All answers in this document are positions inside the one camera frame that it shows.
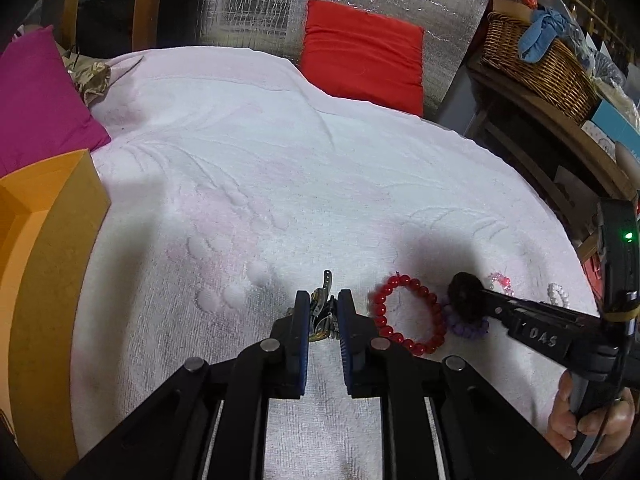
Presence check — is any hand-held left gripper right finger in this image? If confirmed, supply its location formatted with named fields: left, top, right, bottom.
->
left=337, top=288, right=583, bottom=480

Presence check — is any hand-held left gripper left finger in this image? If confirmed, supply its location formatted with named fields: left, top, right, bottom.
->
left=65, top=290, right=313, bottom=480

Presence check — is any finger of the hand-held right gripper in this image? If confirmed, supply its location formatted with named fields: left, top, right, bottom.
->
left=492, top=305, right=608, bottom=361
left=481, top=287, right=601, bottom=331

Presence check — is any white pearl bracelet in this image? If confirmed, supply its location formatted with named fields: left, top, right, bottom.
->
left=546, top=282, right=576, bottom=308

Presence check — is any metal wristwatch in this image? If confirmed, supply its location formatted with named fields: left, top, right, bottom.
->
left=307, top=270, right=343, bottom=343

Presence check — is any red bead bracelet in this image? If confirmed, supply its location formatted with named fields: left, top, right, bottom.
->
left=368, top=274, right=447, bottom=357

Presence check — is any pink bead bracelet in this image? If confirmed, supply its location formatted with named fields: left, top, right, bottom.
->
left=484, top=272, right=516, bottom=297

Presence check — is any purple bead bracelet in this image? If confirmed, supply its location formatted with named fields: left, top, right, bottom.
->
left=440, top=300, right=493, bottom=343

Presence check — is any orange cardboard box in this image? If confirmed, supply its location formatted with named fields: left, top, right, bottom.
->
left=0, top=149, right=112, bottom=480

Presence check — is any person's right hand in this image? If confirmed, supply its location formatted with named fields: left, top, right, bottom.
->
left=546, top=370, right=640, bottom=461

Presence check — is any light blue box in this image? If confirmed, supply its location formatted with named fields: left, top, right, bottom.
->
left=590, top=97, right=640, bottom=163

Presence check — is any wooden side table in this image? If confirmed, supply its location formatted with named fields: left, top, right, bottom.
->
left=465, top=55, right=640, bottom=261

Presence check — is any white embossed towel blanket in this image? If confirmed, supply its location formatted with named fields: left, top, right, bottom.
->
left=70, top=46, right=601, bottom=480

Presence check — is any wicker basket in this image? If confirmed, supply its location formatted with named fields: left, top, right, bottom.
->
left=481, top=10, right=601, bottom=125

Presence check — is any blue cloth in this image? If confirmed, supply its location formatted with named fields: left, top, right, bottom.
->
left=517, top=7, right=573, bottom=63

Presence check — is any red pillow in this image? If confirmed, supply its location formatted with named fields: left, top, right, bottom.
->
left=299, top=0, right=426, bottom=117

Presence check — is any crumpled beige cloth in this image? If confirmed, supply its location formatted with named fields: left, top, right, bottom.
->
left=62, top=45, right=146, bottom=108

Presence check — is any silver foil insulation mat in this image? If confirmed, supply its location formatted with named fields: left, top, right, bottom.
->
left=197, top=0, right=493, bottom=126

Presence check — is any magenta pillow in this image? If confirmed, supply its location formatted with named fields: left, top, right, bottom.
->
left=0, top=25, right=112, bottom=178

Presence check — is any wooden glass-front cabinet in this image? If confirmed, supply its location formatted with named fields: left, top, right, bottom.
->
left=60, top=0, right=201, bottom=61

